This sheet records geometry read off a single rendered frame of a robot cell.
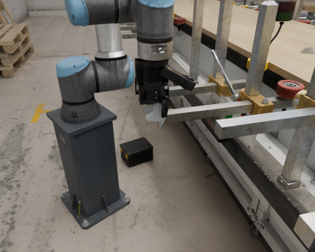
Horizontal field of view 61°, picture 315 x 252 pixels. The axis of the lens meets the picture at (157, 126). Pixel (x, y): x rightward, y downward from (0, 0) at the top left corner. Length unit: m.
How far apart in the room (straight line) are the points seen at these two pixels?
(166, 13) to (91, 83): 0.66
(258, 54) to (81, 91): 0.75
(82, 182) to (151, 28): 0.97
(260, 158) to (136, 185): 1.04
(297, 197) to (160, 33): 0.56
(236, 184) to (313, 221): 1.23
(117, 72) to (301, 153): 0.82
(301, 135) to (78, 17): 0.62
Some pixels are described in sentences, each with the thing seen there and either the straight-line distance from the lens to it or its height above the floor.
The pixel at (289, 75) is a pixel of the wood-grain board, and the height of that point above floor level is 0.89.
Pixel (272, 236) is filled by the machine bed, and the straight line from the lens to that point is 1.43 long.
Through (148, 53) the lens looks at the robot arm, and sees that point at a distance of 0.67.
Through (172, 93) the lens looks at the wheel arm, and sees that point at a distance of 1.04.
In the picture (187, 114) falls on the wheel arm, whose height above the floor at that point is 0.85.
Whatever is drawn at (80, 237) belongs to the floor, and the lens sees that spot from 1.58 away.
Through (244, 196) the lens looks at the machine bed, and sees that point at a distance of 1.55.
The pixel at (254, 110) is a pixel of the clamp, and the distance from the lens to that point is 0.89.
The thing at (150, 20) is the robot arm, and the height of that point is 1.13.
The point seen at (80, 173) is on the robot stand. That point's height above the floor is 0.35.
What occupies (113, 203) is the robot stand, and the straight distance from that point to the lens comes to 1.66.
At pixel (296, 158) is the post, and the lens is 0.78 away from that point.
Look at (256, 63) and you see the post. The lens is 0.88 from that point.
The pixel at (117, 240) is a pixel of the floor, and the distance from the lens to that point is 1.53.
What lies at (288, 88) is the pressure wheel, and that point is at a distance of 0.92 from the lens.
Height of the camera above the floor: 1.23
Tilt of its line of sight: 31 degrees down
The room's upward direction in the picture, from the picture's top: straight up
